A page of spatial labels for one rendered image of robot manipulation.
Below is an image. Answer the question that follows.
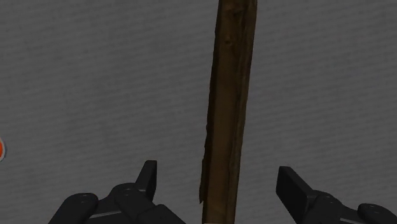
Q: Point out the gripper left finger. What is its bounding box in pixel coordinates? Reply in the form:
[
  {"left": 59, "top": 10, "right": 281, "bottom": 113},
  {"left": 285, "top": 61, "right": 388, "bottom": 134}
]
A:
[{"left": 48, "top": 160, "right": 187, "bottom": 224}]

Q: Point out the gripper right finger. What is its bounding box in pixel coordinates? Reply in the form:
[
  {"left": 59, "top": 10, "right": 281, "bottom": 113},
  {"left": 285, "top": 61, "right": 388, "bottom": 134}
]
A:
[{"left": 275, "top": 165, "right": 397, "bottom": 224}]

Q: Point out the brown wooden stick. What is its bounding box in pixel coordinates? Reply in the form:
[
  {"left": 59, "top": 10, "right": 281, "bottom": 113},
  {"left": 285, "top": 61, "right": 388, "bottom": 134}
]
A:
[{"left": 198, "top": 0, "right": 258, "bottom": 224}]

